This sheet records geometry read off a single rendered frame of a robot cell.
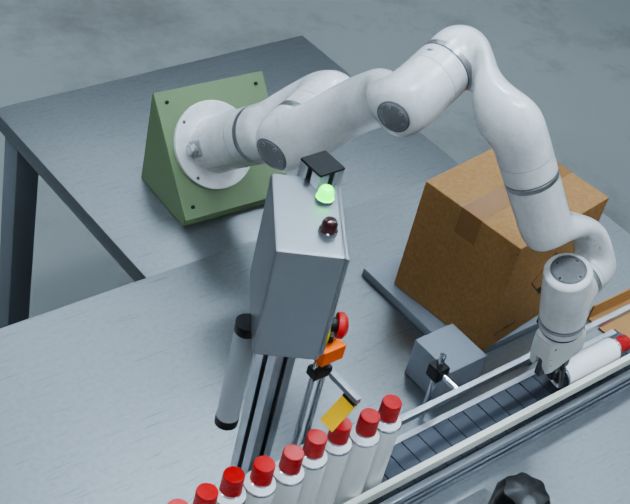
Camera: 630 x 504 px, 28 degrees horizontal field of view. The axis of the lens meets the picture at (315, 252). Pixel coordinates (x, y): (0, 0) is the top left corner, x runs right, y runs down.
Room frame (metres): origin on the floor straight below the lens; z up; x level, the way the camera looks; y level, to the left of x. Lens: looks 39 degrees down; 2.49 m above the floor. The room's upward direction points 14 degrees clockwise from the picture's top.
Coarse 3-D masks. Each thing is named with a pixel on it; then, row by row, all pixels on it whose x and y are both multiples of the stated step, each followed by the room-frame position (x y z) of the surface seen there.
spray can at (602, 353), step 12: (624, 336) 1.93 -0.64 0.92; (588, 348) 1.86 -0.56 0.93; (600, 348) 1.87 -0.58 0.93; (612, 348) 1.88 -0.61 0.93; (624, 348) 1.91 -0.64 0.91; (576, 360) 1.82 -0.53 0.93; (588, 360) 1.83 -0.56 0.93; (600, 360) 1.84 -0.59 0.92; (612, 360) 1.87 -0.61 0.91; (576, 372) 1.79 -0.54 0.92; (588, 372) 1.81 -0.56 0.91; (564, 384) 1.78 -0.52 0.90
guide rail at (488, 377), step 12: (612, 312) 1.95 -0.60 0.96; (624, 312) 1.96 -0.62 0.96; (588, 324) 1.89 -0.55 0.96; (600, 324) 1.91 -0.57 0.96; (516, 360) 1.74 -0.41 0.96; (528, 360) 1.75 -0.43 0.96; (492, 372) 1.69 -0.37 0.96; (504, 372) 1.71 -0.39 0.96; (468, 384) 1.64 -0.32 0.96; (480, 384) 1.66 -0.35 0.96; (444, 396) 1.60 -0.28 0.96; (456, 396) 1.61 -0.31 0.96; (420, 408) 1.56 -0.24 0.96; (432, 408) 1.57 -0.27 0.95; (408, 420) 1.53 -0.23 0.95
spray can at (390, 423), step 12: (384, 396) 1.44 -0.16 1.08; (396, 396) 1.44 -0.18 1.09; (384, 408) 1.42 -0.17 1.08; (396, 408) 1.42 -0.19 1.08; (384, 420) 1.41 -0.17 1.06; (396, 420) 1.42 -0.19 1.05; (384, 432) 1.40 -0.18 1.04; (396, 432) 1.41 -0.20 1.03; (384, 444) 1.41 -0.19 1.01; (384, 456) 1.41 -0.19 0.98; (372, 468) 1.41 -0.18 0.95; (384, 468) 1.42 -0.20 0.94; (372, 480) 1.41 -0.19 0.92
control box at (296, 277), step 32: (288, 192) 1.37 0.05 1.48; (288, 224) 1.31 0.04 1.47; (320, 224) 1.32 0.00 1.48; (256, 256) 1.38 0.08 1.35; (288, 256) 1.25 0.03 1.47; (320, 256) 1.26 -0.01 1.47; (256, 288) 1.32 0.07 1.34; (288, 288) 1.25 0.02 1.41; (320, 288) 1.26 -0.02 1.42; (256, 320) 1.27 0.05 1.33; (288, 320) 1.25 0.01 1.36; (320, 320) 1.26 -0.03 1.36; (256, 352) 1.25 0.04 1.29; (288, 352) 1.26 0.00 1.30; (320, 352) 1.27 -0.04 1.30
